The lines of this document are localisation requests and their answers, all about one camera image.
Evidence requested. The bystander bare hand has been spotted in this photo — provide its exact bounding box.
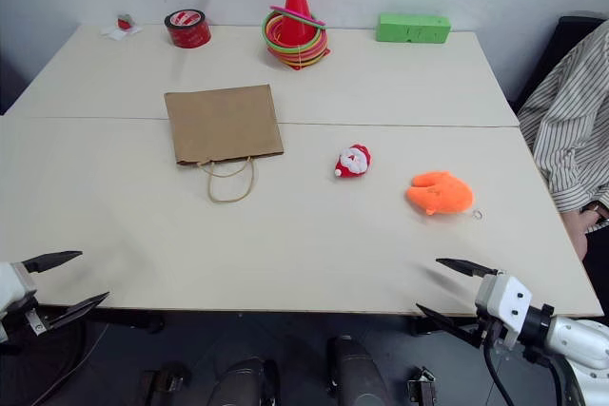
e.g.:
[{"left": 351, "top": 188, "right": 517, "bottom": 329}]
[{"left": 560, "top": 209, "right": 601, "bottom": 261}]

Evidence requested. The red tape roll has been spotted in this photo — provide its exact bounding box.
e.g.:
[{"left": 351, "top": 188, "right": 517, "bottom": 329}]
[{"left": 164, "top": 9, "right": 212, "bottom": 49}]

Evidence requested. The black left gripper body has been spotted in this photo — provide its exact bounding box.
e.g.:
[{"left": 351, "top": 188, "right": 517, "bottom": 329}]
[{"left": 0, "top": 299, "right": 49, "bottom": 345}]

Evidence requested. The person in striped shirt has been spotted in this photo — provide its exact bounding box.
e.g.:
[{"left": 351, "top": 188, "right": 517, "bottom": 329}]
[{"left": 517, "top": 19, "right": 609, "bottom": 264}]

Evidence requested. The red plastic cone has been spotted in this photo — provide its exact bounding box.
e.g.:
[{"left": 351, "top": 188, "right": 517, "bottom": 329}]
[{"left": 272, "top": 0, "right": 331, "bottom": 72}]

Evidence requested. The green foam block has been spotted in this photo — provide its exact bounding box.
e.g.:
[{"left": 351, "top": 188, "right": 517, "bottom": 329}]
[{"left": 375, "top": 12, "right": 452, "bottom": 45}]

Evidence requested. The black chair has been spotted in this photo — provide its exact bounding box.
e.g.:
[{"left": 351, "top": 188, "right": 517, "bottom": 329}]
[{"left": 507, "top": 15, "right": 606, "bottom": 106}]

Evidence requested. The small dark metal bracket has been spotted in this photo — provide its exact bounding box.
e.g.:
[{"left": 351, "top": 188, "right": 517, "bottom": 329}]
[
  {"left": 406, "top": 365, "right": 438, "bottom": 406},
  {"left": 141, "top": 361, "right": 187, "bottom": 406}
]

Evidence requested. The brown paper bag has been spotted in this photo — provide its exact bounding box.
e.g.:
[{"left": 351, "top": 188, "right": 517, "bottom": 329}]
[{"left": 164, "top": 84, "right": 285, "bottom": 204}]

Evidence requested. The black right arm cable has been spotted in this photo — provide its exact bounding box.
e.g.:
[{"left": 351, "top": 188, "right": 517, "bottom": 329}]
[{"left": 482, "top": 329, "right": 572, "bottom": 406}]

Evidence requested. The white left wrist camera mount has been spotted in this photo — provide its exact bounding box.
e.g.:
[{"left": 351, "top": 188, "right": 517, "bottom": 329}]
[{"left": 0, "top": 261, "right": 39, "bottom": 318}]

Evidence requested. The small Santa plush toy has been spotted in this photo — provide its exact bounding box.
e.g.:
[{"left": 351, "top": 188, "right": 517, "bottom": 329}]
[{"left": 334, "top": 142, "right": 374, "bottom": 179}]

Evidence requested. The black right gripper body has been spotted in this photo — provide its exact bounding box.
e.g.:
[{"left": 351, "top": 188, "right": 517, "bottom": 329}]
[{"left": 476, "top": 312, "right": 507, "bottom": 356}]

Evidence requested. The orange plush toy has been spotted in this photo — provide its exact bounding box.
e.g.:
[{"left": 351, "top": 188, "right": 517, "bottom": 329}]
[{"left": 405, "top": 170, "right": 485, "bottom": 221}]

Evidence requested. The yellow plastic ring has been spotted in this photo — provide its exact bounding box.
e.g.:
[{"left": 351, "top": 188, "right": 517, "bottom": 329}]
[{"left": 264, "top": 14, "right": 325, "bottom": 48}]

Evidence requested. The pink plastic ring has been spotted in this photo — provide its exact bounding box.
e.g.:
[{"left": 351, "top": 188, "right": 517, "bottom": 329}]
[{"left": 269, "top": 5, "right": 327, "bottom": 29}]

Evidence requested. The orange plastic ring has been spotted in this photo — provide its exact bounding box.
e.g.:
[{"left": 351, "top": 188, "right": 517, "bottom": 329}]
[{"left": 273, "top": 29, "right": 330, "bottom": 61}]

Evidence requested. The green plastic ring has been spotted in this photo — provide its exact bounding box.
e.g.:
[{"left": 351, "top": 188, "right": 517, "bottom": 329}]
[{"left": 260, "top": 12, "right": 329, "bottom": 53}]

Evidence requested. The red plastic ring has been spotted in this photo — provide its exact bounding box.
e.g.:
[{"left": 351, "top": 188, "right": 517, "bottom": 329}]
[{"left": 278, "top": 39, "right": 332, "bottom": 69}]

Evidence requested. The small red white object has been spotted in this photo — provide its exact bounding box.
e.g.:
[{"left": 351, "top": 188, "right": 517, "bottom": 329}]
[{"left": 100, "top": 22, "right": 144, "bottom": 40}]

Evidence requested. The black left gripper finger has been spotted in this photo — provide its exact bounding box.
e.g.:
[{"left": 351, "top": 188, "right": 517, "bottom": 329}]
[
  {"left": 44, "top": 291, "right": 111, "bottom": 332},
  {"left": 22, "top": 250, "right": 84, "bottom": 276}
]

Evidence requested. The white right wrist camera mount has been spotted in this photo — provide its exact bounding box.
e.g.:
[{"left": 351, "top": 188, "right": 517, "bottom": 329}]
[{"left": 475, "top": 271, "right": 534, "bottom": 349}]

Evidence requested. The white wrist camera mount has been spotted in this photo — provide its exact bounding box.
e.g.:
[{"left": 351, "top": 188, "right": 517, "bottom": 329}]
[
  {"left": 475, "top": 271, "right": 534, "bottom": 349},
  {"left": 0, "top": 261, "right": 39, "bottom": 318}
]

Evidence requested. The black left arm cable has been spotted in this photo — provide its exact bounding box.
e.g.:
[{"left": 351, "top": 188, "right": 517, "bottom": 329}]
[{"left": 26, "top": 327, "right": 107, "bottom": 406}]

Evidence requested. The dark rounded housing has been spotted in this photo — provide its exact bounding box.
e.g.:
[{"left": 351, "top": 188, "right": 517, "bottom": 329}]
[
  {"left": 206, "top": 357, "right": 281, "bottom": 406},
  {"left": 326, "top": 335, "right": 390, "bottom": 406}
]

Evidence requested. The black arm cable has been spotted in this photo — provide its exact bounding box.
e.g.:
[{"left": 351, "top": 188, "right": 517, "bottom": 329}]
[
  {"left": 482, "top": 329, "right": 572, "bottom": 406},
  {"left": 26, "top": 327, "right": 107, "bottom": 406}
]

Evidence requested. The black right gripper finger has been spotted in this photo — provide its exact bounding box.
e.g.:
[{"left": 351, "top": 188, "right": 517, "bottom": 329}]
[
  {"left": 435, "top": 257, "right": 500, "bottom": 280},
  {"left": 415, "top": 302, "right": 482, "bottom": 348}
]

